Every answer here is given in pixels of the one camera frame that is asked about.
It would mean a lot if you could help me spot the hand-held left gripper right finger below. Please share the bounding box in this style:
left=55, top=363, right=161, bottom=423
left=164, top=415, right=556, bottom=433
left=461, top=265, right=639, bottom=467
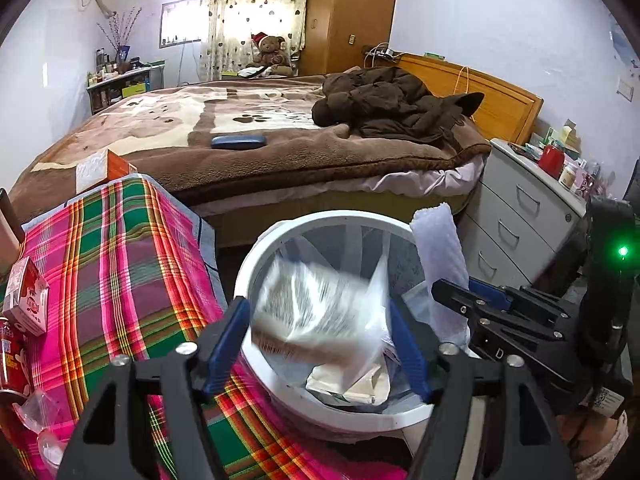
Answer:
left=387, top=300, right=576, bottom=480

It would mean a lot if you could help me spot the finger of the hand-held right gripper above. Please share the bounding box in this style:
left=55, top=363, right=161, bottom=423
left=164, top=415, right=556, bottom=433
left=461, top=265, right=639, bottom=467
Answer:
left=467, top=280, right=573, bottom=331
left=431, top=279, right=576, bottom=396

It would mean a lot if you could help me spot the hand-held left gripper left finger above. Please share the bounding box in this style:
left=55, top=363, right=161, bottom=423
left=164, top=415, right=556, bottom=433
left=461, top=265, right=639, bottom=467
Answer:
left=56, top=296, right=252, bottom=480

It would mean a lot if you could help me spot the cream packet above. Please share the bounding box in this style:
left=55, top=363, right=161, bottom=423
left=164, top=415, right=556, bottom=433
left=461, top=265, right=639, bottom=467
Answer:
left=305, top=360, right=392, bottom=406

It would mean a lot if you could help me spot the white foam fruit net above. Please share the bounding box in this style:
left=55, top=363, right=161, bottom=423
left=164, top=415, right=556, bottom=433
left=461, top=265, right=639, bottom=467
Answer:
left=410, top=201, right=471, bottom=341

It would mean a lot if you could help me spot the white round bin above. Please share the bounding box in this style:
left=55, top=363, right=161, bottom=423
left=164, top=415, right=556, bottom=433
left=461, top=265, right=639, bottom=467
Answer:
left=232, top=210, right=468, bottom=433

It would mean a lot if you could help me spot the printed clear plastic packet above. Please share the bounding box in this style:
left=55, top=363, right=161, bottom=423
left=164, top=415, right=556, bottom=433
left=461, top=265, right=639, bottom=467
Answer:
left=250, top=255, right=391, bottom=386

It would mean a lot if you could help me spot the clear plastic bag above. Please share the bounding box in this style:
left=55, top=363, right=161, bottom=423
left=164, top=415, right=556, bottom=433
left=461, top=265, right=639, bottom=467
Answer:
left=12, top=387, right=71, bottom=466

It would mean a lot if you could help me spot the pink drink carton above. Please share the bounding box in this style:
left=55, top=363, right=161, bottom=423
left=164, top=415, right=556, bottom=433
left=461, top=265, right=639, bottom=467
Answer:
left=2, top=255, right=51, bottom=336

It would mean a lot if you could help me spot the red drink can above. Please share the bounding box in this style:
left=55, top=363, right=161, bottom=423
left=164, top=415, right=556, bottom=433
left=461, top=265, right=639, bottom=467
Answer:
left=0, top=316, right=33, bottom=396

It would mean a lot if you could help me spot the person's right forearm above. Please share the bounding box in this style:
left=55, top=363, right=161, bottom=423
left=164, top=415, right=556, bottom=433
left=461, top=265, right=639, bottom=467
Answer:
left=555, top=400, right=631, bottom=480

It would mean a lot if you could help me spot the grey drawer nightstand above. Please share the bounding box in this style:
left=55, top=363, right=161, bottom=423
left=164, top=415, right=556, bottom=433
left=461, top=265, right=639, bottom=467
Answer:
left=457, top=138, right=588, bottom=291

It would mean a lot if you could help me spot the plaid tablecloth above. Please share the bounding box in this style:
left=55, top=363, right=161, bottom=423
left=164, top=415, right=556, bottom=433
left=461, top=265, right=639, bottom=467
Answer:
left=0, top=172, right=406, bottom=480

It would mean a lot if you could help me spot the yellow bed base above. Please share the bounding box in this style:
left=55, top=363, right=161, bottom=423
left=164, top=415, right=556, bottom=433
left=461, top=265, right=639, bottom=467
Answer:
left=200, top=187, right=476, bottom=248

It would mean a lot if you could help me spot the red jar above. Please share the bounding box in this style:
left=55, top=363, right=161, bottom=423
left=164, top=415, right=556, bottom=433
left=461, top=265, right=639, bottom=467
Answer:
left=539, top=142, right=566, bottom=179

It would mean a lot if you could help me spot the yellow box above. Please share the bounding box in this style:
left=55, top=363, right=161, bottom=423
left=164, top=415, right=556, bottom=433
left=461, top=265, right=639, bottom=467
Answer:
left=555, top=120, right=581, bottom=153

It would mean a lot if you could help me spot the wooden headboard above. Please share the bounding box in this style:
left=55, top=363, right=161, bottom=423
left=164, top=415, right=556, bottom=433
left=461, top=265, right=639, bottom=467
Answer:
left=395, top=52, right=544, bottom=146

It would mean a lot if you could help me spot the bed with brown blanket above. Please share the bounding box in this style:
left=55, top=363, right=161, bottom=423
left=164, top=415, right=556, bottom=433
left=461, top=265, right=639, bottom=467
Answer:
left=10, top=75, right=493, bottom=221

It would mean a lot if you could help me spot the blue glasses case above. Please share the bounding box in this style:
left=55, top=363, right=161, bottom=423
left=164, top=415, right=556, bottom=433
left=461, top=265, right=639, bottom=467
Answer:
left=210, top=133, right=267, bottom=150

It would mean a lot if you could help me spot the dark brown jacket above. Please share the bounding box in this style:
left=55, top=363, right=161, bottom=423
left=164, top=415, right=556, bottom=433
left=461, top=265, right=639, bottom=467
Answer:
left=311, top=66, right=486, bottom=146

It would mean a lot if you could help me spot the orange tissue box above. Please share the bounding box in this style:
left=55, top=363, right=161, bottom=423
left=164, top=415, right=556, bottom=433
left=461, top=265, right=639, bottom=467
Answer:
left=75, top=148, right=139, bottom=194

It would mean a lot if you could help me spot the cluttered dresser table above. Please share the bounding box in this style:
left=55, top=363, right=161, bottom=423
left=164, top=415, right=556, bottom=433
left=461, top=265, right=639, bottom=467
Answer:
left=86, top=62, right=166, bottom=115

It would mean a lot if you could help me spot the brown teddy bear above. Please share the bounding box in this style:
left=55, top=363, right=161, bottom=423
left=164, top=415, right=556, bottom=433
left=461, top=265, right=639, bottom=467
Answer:
left=245, top=31, right=296, bottom=77

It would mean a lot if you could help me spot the wooden wardrobe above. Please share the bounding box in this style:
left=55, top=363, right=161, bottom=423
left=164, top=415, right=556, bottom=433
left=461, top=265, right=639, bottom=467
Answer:
left=298, top=0, right=401, bottom=76

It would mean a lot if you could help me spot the window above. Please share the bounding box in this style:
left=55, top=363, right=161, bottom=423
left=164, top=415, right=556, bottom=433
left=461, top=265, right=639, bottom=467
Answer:
left=159, top=0, right=208, bottom=50

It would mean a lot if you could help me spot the bare branch bouquet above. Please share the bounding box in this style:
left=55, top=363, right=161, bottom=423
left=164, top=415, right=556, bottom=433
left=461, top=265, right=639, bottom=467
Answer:
left=97, top=6, right=143, bottom=61

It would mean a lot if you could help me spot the patterned curtain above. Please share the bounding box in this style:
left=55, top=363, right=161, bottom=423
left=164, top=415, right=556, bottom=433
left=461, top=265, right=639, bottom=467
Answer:
left=200, top=0, right=312, bottom=81

